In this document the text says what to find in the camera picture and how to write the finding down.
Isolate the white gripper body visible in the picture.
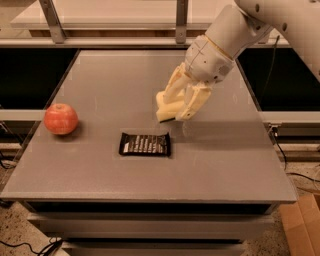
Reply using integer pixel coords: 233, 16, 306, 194
185, 35, 234, 83

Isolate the black cable right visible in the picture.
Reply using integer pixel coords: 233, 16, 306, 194
270, 124, 320, 194

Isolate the yellow sponge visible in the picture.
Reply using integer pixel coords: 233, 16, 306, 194
156, 91, 184, 122

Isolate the grey table drawer unit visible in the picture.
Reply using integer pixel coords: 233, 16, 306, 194
28, 212, 273, 256

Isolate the cardboard box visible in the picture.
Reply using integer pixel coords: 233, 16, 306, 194
279, 194, 320, 256

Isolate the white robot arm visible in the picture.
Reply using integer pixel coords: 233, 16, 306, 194
156, 0, 320, 122

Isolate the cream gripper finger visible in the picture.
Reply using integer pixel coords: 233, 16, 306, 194
175, 82, 212, 121
163, 62, 192, 104

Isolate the black rxbar chocolate wrapper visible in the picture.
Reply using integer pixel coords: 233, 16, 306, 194
119, 133, 171, 157

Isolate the black floor cable left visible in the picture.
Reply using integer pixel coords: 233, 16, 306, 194
0, 237, 64, 256

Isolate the red apple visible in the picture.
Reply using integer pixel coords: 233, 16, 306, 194
44, 103, 78, 135

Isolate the metal frame rail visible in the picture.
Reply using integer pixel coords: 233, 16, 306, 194
0, 0, 291, 48

